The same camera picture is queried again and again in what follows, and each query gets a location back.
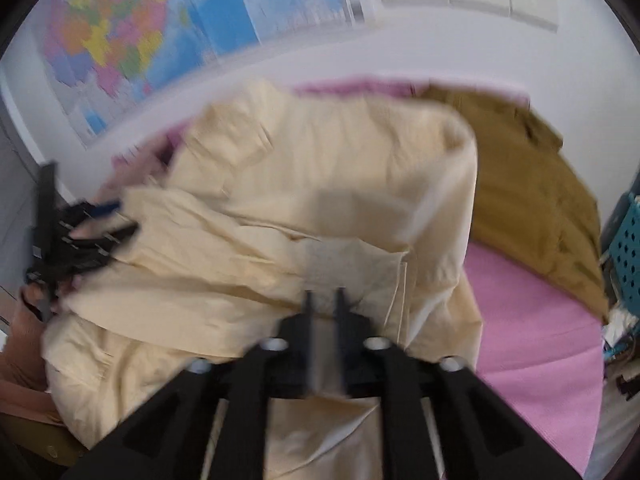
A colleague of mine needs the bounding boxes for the cream yellow large jacket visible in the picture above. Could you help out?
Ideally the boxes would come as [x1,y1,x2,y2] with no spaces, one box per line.
[43,82,483,479]

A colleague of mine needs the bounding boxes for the person's left hand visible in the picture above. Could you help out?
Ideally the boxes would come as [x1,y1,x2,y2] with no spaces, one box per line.
[1,283,48,392]

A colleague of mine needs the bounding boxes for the pink bed sheet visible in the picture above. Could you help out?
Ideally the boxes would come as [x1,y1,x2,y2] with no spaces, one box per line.
[96,75,606,480]

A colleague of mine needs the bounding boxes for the mustard brown garment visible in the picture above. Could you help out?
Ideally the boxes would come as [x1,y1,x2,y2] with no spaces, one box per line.
[418,86,608,322]

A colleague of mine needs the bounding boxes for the teal perforated plastic basket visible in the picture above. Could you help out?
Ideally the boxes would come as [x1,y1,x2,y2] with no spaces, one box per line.
[601,193,639,315]

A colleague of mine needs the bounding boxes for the colourful wall map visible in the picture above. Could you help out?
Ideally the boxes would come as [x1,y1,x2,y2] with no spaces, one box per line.
[32,0,364,146]

